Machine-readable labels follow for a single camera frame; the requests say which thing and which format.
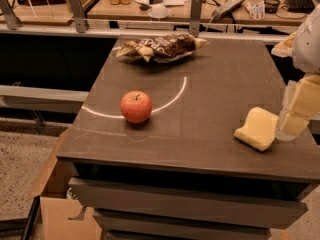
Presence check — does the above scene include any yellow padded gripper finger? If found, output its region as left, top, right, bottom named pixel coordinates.
left=276, top=74, right=320, bottom=141

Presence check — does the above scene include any yellow sponge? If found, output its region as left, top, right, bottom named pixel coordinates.
left=234, top=107, right=278, bottom=152

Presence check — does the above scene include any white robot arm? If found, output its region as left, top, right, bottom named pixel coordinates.
left=272, top=5, right=320, bottom=141

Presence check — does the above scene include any black round cup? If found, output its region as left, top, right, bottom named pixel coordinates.
left=264, top=0, right=280, bottom=14

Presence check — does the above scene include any black keyboard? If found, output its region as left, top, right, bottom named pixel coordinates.
left=285, top=0, right=315, bottom=13

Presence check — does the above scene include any white patterned packet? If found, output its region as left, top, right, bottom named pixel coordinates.
left=246, top=2, right=265, bottom=20

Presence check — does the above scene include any grey power strip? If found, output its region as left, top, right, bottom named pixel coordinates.
left=212, top=0, right=245, bottom=20

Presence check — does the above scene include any brown chip bag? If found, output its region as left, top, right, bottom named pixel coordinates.
left=116, top=34, right=207, bottom=63

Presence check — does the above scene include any red apple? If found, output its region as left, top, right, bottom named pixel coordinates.
left=120, top=91, right=152, bottom=123

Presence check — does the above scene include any white bowl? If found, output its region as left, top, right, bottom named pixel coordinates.
left=147, top=4, right=169, bottom=19

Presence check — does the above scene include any grey drawer cabinet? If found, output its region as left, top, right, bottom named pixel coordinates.
left=69, top=176, right=307, bottom=240

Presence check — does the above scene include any cardboard box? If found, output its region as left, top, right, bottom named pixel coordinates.
left=28, top=129, right=102, bottom=240

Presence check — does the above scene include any metal bracket right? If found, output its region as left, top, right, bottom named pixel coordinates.
left=189, top=0, right=202, bottom=37

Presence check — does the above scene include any metal bracket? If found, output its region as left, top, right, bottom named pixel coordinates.
left=189, top=0, right=202, bottom=37
left=0, top=0, right=22, bottom=30
left=69, top=0, right=88, bottom=33

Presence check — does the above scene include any metal bracket middle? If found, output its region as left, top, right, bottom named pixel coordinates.
left=69, top=0, right=88, bottom=33

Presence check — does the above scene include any metal bracket left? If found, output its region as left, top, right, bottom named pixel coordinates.
left=0, top=0, right=22, bottom=30

